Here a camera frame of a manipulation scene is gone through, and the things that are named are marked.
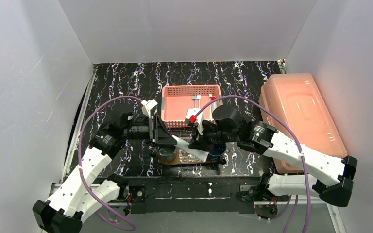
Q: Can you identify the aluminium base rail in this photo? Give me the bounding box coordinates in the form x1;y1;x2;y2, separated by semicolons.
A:
254;194;346;233

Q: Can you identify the large pink storage box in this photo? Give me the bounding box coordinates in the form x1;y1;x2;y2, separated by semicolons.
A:
258;73;348;158

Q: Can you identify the oval wooden tray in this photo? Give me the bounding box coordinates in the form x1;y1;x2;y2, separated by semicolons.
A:
158;157;219;166

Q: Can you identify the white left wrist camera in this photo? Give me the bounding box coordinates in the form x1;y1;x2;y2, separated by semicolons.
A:
141;99;158;119

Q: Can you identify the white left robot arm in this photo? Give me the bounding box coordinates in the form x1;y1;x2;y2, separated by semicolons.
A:
33;113;187;233

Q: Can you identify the dark blue cup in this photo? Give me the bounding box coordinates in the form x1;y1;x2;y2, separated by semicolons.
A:
207;143;227;164

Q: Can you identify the clear handled toothbrush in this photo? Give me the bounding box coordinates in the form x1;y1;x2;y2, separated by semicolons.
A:
192;95;201;112

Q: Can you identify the red capped toothpaste tube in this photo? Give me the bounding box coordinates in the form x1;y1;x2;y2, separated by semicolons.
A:
209;94;222;120

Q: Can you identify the white toothpaste tube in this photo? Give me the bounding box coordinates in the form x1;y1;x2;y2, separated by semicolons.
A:
172;135;209;162

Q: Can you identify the pink perforated plastic basket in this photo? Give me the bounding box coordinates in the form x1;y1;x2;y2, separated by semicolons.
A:
161;84;221;128

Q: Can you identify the dark grey cup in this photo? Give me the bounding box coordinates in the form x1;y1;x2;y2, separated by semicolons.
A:
156;145;176;163

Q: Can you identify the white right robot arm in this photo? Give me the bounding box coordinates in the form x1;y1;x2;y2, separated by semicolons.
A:
185;106;357;207

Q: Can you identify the clear plastic dimpled tray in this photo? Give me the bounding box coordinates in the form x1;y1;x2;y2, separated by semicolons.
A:
178;149;203;164

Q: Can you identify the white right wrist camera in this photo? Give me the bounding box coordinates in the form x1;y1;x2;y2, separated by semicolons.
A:
185;108;203;135

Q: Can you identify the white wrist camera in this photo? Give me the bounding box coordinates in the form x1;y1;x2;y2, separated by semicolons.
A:
141;99;158;119
185;108;203;135

